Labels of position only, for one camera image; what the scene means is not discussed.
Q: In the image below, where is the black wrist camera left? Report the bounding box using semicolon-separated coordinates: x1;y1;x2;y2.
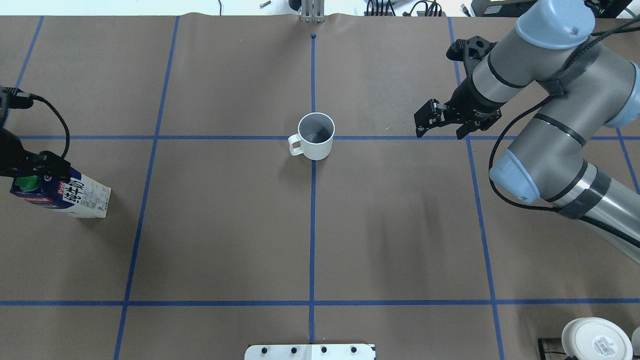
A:
0;86;34;110

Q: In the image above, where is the blue white milk carton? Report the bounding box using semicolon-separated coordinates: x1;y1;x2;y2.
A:
10;168;112;219

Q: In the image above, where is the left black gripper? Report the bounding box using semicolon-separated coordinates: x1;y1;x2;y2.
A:
0;128;71;182

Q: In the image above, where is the black power strip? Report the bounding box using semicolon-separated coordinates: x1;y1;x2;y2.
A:
362;0;446;18

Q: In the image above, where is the white mug dark interior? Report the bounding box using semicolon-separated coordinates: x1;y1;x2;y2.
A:
287;112;336;161

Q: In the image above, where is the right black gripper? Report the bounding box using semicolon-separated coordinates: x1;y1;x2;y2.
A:
413;82;503;141

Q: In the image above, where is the aluminium frame post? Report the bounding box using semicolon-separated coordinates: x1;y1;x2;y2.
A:
298;0;326;24

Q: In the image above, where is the black wire mug rack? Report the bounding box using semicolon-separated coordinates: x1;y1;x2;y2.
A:
537;337;567;360

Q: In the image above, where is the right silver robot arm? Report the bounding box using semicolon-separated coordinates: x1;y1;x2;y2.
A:
414;0;640;263

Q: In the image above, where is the white mug on rack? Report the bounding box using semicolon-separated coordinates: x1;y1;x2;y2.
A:
561;317;634;360
631;326;640;358

